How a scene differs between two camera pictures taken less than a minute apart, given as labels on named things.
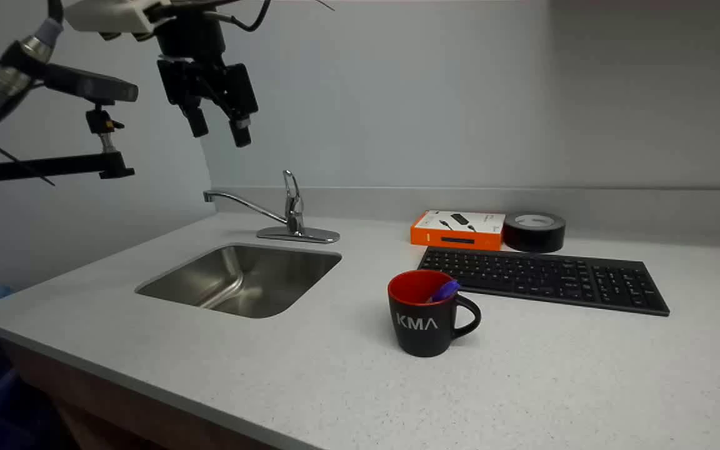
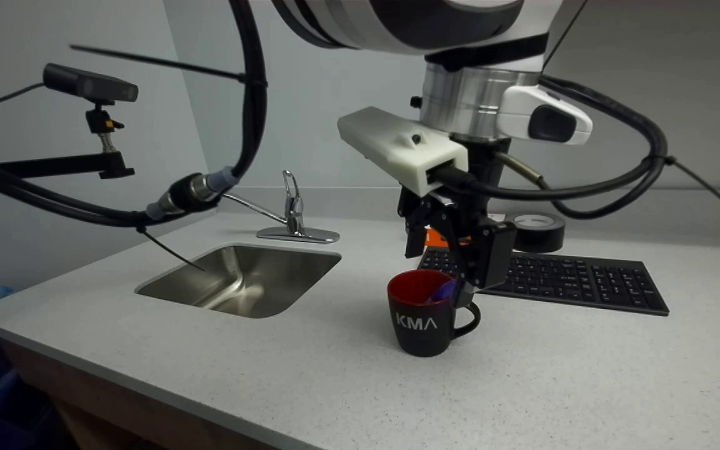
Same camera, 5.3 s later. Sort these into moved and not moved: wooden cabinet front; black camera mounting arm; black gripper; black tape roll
Moved: black gripper
Not moved: wooden cabinet front; black camera mounting arm; black tape roll
